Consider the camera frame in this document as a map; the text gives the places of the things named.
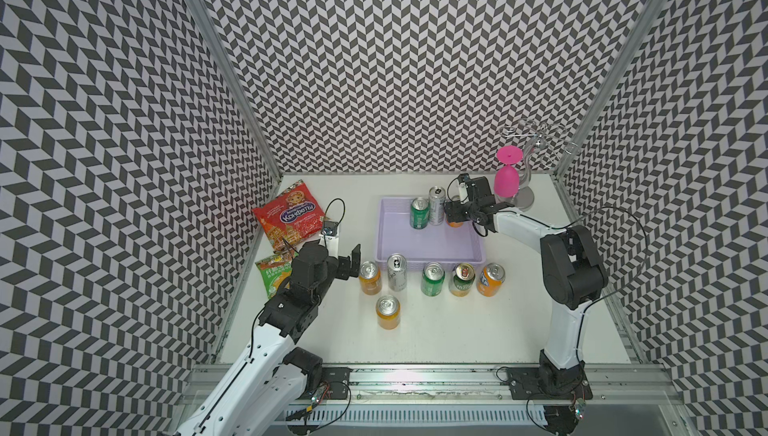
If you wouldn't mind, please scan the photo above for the orange Fanta can back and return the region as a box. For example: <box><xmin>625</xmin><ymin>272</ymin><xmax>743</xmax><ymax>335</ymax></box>
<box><xmin>444</xmin><ymin>196</ymin><xmax>466</xmax><ymax>227</ymax></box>

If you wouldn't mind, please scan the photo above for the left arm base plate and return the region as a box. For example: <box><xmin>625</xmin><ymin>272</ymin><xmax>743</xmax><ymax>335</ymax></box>
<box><xmin>268</xmin><ymin>366</ymin><xmax>352</xmax><ymax>402</ymax></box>

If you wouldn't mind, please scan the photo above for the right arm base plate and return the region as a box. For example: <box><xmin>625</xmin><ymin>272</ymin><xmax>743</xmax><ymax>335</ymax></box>
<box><xmin>504</xmin><ymin>365</ymin><xmax>594</xmax><ymax>402</ymax></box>

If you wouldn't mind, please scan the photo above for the green can back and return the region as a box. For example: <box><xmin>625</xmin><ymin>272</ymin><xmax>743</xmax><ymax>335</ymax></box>
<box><xmin>410</xmin><ymin>196</ymin><xmax>430</xmax><ymax>230</ymax></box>

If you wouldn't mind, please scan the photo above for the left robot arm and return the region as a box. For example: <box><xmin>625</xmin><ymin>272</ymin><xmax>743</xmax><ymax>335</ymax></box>
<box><xmin>175</xmin><ymin>241</ymin><xmax>361</xmax><ymax>436</ymax></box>

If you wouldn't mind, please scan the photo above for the green snack bag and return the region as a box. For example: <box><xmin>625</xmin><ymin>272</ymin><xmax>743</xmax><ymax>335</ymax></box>
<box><xmin>255</xmin><ymin>250</ymin><xmax>298</xmax><ymax>299</ymax></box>

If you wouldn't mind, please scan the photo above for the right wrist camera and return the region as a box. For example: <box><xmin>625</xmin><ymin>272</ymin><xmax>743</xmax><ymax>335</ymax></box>
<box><xmin>457</xmin><ymin>173</ymin><xmax>469</xmax><ymax>202</ymax></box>

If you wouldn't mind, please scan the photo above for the white patterned can back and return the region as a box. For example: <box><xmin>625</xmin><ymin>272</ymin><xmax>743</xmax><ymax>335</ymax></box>
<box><xmin>428</xmin><ymin>186</ymin><xmax>446</xmax><ymax>225</ymax></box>

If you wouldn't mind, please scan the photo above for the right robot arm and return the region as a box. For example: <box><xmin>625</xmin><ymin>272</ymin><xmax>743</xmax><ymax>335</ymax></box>
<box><xmin>443</xmin><ymin>173</ymin><xmax>608</xmax><ymax>398</ymax></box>

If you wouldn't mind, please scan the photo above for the pink wine glass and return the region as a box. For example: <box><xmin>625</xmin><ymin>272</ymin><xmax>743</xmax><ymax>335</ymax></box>
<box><xmin>494</xmin><ymin>145</ymin><xmax>523</xmax><ymax>198</ymax></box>

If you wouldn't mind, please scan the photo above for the red candy bag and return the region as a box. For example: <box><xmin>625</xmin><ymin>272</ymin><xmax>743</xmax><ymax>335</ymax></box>
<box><xmin>252</xmin><ymin>180</ymin><xmax>325</xmax><ymax>253</ymax></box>

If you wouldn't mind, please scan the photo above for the orange fanta can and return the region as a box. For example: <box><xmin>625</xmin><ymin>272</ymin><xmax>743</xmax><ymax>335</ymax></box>
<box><xmin>477</xmin><ymin>262</ymin><xmax>506</xmax><ymax>297</ymax></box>
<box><xmin>375</xmin><ymin>295</ymin><xmax>401</xmax><ymax>330</ymax></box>
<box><xmin>444</xmin><ymin>196</ymin><xmax>466</xmax><ymax>227</ymax></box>

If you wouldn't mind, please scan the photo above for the green gold-top can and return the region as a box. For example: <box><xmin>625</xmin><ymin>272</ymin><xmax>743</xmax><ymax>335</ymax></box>
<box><xmin>449</xmin><ymin>262</ymin><xmax>476</xmax><ymax>297</ymax></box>

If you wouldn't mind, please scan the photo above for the silver tall can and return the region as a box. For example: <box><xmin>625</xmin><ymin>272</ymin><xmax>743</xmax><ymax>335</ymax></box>
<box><xmin>387</xmin><ymin>253</ymin><xmax>407</xmax><ymax>291</ymax></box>

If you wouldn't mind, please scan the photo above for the lilac plastic basket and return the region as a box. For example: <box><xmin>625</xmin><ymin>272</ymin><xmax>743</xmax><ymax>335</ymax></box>
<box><xmin>373</xmin><ymin>197</ymin><xmax>486</xmax><ymax>270</ymax></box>

